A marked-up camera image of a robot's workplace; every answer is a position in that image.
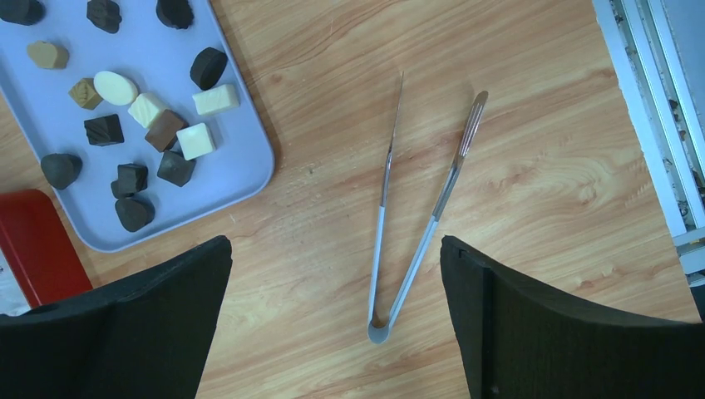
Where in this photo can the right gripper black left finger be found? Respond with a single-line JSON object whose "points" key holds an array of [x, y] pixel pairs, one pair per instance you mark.
{"points": [[147, 335]]}

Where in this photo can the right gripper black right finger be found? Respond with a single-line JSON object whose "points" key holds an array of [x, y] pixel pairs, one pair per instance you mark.
{"points": [[522, 338]]}

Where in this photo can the dark heart chocolate lower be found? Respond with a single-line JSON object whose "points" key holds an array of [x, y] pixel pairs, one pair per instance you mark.
{"points": [[134, 214]]}

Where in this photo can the dark heart chocolate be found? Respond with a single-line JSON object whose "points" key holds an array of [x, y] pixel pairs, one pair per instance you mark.
{"points": [[134, 214], [61, 170]]}

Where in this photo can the small dark cube chocolate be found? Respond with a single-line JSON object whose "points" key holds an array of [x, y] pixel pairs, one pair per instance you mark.
{"points": [[131, 179]]}

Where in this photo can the dark diamond chocolate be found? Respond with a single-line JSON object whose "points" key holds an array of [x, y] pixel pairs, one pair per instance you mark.
{"points": [[174, 168]]}

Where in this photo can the white cube chocolate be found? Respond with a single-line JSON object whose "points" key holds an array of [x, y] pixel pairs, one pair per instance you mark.
{"points": [[195, 141]]}

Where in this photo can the brown milk chocolate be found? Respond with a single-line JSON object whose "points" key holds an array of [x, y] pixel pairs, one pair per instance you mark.
{"points": [[162, 133]]}

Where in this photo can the dark square chocolate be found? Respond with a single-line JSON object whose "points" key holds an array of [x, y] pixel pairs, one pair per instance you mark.
{"points": [[104, 130]]}

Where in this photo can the white square chocolate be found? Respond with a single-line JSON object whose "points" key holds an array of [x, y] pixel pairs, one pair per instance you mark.
{"points": [[146, 108]]}

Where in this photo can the white bar chocolate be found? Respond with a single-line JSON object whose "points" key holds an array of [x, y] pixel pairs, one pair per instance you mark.
{"points": [[216, 100]]}

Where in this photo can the tan square chocolate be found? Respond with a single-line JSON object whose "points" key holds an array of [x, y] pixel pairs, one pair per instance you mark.
{"points": [[85, 95]]}

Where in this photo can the white oval chocolate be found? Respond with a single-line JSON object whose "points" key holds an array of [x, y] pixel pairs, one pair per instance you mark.
{"points": [[114, 88]]}

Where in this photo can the dark round chocolate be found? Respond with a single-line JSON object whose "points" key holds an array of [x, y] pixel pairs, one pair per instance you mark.
{"points": [[208, 67]]}

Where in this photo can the tan heart chocolate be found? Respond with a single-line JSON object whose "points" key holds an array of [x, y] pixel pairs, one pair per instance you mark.
{"points": [[47, 55]]}

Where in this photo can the dark chocolate top centre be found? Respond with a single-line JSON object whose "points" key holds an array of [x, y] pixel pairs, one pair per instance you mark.
{"points": [[176, 14]]}

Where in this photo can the dark ridged chocolate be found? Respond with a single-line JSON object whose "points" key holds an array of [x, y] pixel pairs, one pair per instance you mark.
{"points": [[104, 14]]}

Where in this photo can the dark chocolate top left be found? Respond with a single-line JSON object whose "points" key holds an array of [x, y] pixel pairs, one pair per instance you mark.
{"points": [[22, 12]]}

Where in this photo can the white paper liner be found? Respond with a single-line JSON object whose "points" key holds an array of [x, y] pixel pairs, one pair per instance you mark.
{"points": [[12, 300]]}

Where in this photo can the red box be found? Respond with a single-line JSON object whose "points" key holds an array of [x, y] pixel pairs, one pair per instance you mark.
{"points": [[38, 249]]}

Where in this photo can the lavender plastic tray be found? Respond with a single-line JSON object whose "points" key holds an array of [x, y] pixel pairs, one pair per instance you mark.
{"points": [[158, 60]]}

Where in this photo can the aluminium frame rail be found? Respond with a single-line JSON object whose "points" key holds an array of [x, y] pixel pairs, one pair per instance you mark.
{"points": [[657, 50]]}

